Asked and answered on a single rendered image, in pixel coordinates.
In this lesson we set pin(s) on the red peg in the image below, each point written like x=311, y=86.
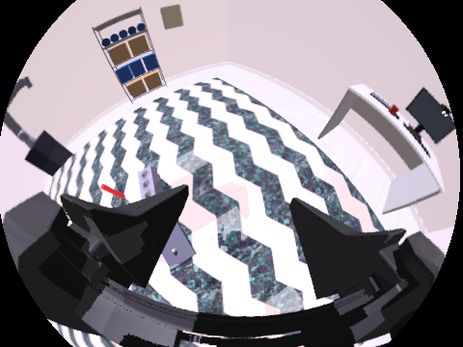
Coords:
x=112, y=191

